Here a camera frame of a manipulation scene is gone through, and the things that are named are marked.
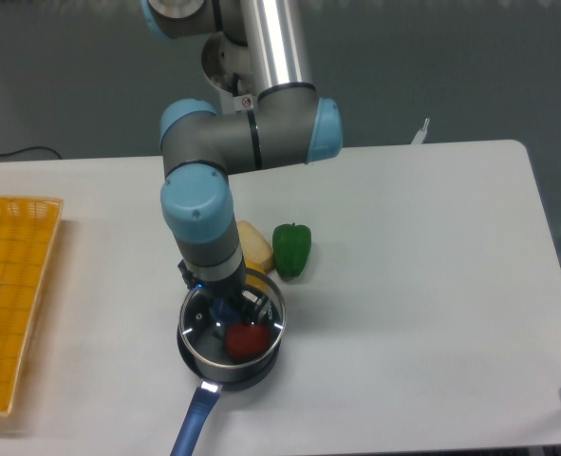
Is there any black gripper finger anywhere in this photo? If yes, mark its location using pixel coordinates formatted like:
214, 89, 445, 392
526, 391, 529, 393
239, 292, 273, 326
178, 260, 196, 290

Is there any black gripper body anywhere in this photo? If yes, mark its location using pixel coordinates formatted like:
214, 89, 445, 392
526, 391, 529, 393
194, 268, 247, 308

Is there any glass pot lid blue knob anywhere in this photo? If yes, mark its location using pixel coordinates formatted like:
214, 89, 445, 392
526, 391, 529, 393
178, 275, 287, 377

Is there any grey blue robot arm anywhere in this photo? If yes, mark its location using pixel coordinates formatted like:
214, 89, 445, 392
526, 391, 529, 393
141, 1, 343, 302

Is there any yellow toy bell pepper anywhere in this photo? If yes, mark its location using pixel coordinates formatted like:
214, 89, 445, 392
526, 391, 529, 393
245, 259, 269, 292

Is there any red toy bell pepper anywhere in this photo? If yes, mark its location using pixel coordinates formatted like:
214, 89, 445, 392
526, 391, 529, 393
224, 323, 271, 363

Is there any toy bread loaf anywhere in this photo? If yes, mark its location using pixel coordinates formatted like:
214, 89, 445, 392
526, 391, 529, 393
236, 220, 274, 273

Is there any green toy bell pepper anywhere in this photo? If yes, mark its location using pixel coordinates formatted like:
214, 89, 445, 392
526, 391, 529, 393
272, 223, 312, 278

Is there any yellow woven basket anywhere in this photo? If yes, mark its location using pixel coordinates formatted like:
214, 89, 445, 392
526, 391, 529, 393
0, 195, 64, 416

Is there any dark pot blue handle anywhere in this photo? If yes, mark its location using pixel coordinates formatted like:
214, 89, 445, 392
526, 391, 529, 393
171, 345, 280, 455

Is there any black cable on floor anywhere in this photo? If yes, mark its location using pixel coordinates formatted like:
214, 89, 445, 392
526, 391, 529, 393
0, 146, 64, 160

